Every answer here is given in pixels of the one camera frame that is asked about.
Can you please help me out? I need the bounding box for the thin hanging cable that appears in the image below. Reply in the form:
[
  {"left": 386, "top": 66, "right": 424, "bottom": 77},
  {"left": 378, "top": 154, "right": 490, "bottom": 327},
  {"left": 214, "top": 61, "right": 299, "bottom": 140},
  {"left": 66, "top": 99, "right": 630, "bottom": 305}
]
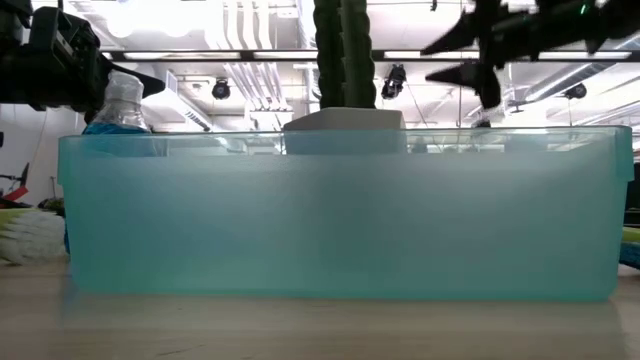
[{"left": 458, "top": 0, "right": 464, "bottom": 126}]

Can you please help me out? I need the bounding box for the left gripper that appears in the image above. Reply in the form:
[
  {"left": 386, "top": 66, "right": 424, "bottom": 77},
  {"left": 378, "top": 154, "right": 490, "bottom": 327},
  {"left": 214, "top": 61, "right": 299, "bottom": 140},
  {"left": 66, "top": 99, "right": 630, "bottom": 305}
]
[{"left": 0, "top": 47, "right": 167, "bottom": 125}]

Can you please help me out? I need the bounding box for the blue liquid soap bottle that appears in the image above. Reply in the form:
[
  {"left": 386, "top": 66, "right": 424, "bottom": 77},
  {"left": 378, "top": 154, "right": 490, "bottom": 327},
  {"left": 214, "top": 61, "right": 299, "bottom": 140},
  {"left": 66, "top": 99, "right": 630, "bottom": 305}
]
[{"left": 81, "top": 70, "right": 155, "bottom": 157}]

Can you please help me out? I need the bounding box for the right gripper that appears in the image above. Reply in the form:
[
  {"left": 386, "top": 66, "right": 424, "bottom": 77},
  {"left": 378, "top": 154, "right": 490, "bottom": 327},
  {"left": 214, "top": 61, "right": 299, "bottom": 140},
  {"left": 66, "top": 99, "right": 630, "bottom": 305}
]
[{"left": 422, "top": 0, "right": 640, "bottom": 110}]

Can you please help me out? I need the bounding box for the translucent teal plastic bin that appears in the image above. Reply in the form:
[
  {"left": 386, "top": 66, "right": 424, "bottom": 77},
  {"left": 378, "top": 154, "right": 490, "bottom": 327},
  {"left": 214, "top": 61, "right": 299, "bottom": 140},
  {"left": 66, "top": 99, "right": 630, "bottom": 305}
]
[{"left": 56, "top": 124, "right": 635, "bottom": 303}]

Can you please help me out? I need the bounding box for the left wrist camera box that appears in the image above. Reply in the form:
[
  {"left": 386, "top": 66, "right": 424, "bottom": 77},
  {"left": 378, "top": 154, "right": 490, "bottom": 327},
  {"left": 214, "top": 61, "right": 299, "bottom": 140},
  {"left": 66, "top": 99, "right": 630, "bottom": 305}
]
[{"left": 28, "top": 6, "right": 103, "bottom": 67}]

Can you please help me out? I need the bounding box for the black overhead rig frame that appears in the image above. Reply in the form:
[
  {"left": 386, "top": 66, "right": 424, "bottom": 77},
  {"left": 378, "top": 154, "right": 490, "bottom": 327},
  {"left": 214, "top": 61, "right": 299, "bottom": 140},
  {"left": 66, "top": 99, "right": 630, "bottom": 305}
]
[{"left": 99, "top": 49, "right": 634, "bottom": 63}]

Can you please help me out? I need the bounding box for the black red background stand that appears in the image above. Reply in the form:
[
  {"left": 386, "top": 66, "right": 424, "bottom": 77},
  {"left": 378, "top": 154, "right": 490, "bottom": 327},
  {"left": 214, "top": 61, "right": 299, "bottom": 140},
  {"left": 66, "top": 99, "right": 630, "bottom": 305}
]
[{"left": 0, "top": 162, "right": 31, "bottom": 209}]

